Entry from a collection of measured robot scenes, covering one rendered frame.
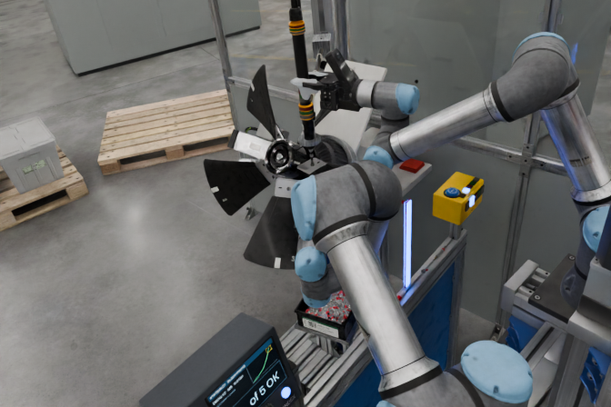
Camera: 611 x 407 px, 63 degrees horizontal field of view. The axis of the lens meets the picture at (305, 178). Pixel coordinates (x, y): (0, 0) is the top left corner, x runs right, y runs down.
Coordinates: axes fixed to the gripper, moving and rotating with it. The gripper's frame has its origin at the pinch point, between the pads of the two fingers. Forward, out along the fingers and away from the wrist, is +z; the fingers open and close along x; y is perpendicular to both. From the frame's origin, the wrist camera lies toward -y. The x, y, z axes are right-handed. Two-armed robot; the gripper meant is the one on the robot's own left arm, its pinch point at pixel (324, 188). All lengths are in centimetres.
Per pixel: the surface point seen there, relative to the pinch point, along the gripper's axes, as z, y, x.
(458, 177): 18.5, -41.9, 15.3
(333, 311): -18.6, 2.7, 32.7
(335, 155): 23.5, -2.3, 3.1
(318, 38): 72, 1, -23
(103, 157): 210, 206, 81
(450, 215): 6.0, -36.9, 21.0
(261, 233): -0.7, 23.2, 13.8
